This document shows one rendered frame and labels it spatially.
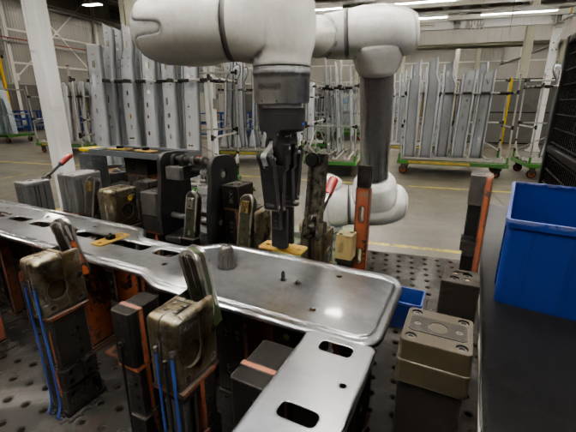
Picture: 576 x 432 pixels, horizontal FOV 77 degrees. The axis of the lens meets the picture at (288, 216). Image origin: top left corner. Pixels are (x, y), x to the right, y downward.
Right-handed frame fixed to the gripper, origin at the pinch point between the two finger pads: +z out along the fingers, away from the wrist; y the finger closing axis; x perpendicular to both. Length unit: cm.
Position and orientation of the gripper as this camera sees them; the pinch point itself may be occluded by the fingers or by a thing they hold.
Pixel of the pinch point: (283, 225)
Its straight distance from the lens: 64.5
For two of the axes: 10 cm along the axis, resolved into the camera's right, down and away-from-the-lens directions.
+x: 9.0, 1.3, -4.3
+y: -4.5, 2.7, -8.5
